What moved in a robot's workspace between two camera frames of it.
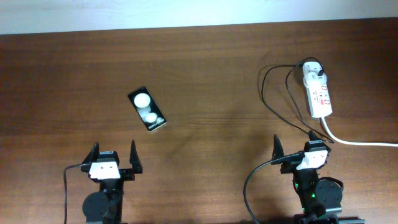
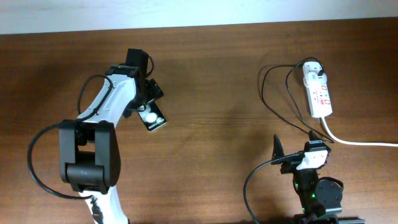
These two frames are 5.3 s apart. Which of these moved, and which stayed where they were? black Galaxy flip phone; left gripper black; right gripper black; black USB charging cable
Moved: left gripper black
Stayed: black USB charging cable; black Galaxy flip phone; right gripper black
